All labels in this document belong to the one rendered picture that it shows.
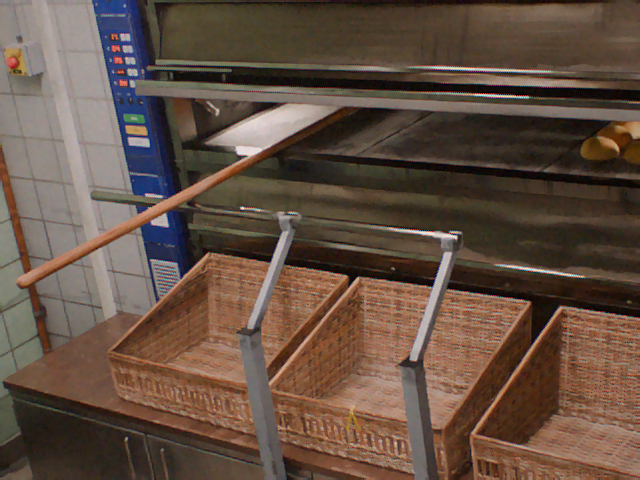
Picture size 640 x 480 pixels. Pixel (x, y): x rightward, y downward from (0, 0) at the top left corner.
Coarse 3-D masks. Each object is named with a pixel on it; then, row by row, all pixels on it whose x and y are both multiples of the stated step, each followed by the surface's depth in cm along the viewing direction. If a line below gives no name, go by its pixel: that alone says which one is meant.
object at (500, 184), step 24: (192, 144) 388; (216, 144) 384; (264, 168) 368; (288, 168) 362; (312, 168) 357; (336, 168) 351; (360, 168) 346; (384, 168) 341; (408, 168) 337; (432, 168) 333; (456, 168) 331; (480, 168) 328; (528, 192) 316; (552, 192) 312; (576, 192) 308; (600, 192) 304; (624, 192) 300
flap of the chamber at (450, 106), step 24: (168, 96) 359; (192, 96) 353; (216, 96) 348; (240, 96) 342; (264, 96) 337; (288, 96) 332; (312, 96) 328; (336, 96) 323; (552, 96) 306; (576, 96) 304; (624, 120) 277
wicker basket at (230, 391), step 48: (192, 288) 388; (240, 288) 385; (288, 288) 373; (336, 288) 356; (144, 336) 374; (192, 336) 390; (288, 336) 375; (144, 384) 373; (192, 384) 346; (240, 384) 332
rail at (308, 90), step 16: (144, 80) 363; (160, 80) 361; (352, 96) 320; (368, 96) 317; (384, 96) 314; (400, 96) 311; (416, 96) 308; (432, 96) 305; (448, 96) 303; (464, 96) 300; (480, 96) 297; (496, 96) 295; (512, 96) 292; (528, 96) 290; (544, 96) 289
